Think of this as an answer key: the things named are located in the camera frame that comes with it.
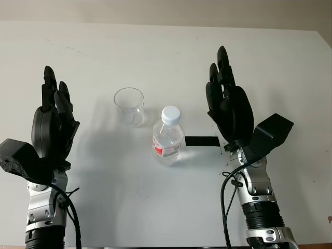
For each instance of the clear plastic cup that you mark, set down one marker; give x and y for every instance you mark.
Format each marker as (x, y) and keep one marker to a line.
(129, 109)

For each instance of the black tape strip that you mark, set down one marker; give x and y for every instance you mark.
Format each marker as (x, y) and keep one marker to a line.
(201, 141)

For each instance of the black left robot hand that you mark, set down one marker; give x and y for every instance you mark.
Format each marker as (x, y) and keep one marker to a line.
(46, 129)

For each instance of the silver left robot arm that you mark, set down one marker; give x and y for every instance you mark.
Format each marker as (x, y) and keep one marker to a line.
(41, 207)

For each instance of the clear water bottle red label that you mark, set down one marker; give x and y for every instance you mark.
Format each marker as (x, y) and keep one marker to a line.
(168, 140)

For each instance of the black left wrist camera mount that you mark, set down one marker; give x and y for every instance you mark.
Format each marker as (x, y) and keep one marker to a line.
(18, 158)

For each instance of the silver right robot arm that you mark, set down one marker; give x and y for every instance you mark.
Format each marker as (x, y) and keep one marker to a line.
(259, 192)

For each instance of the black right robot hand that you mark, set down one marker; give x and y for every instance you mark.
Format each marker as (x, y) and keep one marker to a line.
(236, 114)

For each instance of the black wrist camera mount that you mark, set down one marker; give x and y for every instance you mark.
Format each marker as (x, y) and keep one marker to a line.
(18, 158)
(271, 132)

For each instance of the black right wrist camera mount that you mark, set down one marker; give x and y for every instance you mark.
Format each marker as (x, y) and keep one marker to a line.
(271, 132)

